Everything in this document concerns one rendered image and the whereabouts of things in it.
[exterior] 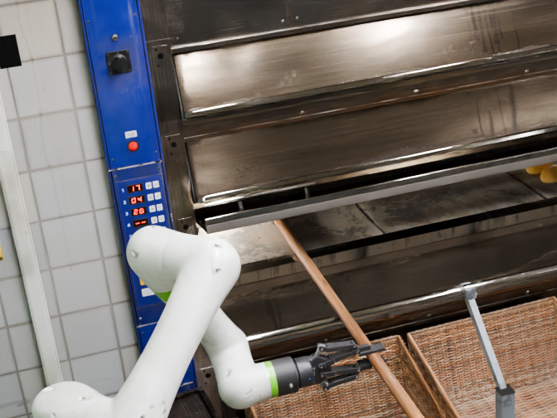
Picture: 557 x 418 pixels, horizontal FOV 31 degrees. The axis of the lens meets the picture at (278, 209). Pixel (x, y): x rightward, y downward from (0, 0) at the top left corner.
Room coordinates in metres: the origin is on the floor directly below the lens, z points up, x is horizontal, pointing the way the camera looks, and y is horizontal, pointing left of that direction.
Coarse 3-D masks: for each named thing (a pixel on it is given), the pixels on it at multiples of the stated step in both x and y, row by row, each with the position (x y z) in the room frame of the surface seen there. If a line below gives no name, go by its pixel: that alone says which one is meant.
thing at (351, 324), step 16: (288, 240) 2.87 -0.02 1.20; (304, 256) 2.73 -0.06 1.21; (320, 272) 2.63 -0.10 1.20; (320, 288) 2.55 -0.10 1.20; (336, 304) 2.42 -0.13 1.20; (352, 320) 2.33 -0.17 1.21; (352, 336) 2.27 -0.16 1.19; (384, 368) 2.08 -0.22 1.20; (400, 400) 1.95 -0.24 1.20; (416, 416) 1.87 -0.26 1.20
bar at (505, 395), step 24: (552, 264) 2.58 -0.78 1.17; (456, 288) 2.50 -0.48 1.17; (480, 288) 2.50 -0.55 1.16; (360, 312) 2.42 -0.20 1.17; (384, 312) 2.43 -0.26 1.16; (264, 336) 2.35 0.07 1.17; (288, 336) 2.37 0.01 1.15; (480, 336) 2.42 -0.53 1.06; (504, 384) 2.31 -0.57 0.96; (504, 408) 2.27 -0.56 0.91
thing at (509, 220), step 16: (512, 208) 2.98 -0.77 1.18; (528, 208) 2.97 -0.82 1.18; (544, 208) 2.97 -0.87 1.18; (432, 224) 2.93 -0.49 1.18; (448, 224) 2.91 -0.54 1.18; (464, 224) 2.90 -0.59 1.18; (480, 224) 2.91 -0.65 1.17; (496, 224) 2.93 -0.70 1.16; (512, 224) 2.94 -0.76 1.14; (368, 240) 2.86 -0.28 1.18; (384, 240) 2.85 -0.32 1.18; (400, 240) 2.85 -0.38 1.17; (416, 240) 2.86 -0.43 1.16; (432, 240) 2.87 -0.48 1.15; (288, 256) 2.80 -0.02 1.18; (320, 256) 2.78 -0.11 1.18; (336, 256) 2.80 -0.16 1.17; (352, 256) 2.81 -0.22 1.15; (368, 256) 2.82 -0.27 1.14; (240, 272) 2.73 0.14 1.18; (256, 272) 2.73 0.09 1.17; (272, 272) 2.75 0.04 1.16; (288, 272) 2.76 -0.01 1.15
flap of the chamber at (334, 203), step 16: (544, 144) 3.00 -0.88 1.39; (464, 160) 2.94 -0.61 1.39; (480, 160) 2.90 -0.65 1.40; (528, 160) 2.80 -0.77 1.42; (544, 160) 2.81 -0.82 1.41; (384, 176) 2.89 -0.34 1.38; (400, 176) 2.84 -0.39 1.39; (448, 176) 2.73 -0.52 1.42; (464, 176) 2.74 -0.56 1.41; (480, 176) 2.75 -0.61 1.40; (320, 192) 2.78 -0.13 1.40; (368, 192) 2.67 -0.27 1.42; (384, 192) 2.68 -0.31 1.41; (400, 192) 2.69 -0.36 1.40; (224, 208) 2.77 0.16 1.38; (304, 208) 2.62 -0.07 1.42; (320, 208) 2.63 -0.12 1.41; (224, 224) 2.57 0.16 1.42; (240, 224) 2.58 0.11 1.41
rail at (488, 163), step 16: (496, 160) 2.78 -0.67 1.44; (512, 160) 2.78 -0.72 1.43; (416, 176) 2.71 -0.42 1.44; (432, 176) 2.72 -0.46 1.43; (336, 192) 2.66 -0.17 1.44; (352, 192) 2.66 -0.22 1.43; (256, 208) 2.60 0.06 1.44; (272, 208) 2.61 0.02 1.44; (288, 208) 2.62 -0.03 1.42; (208, 224) 2.56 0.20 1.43
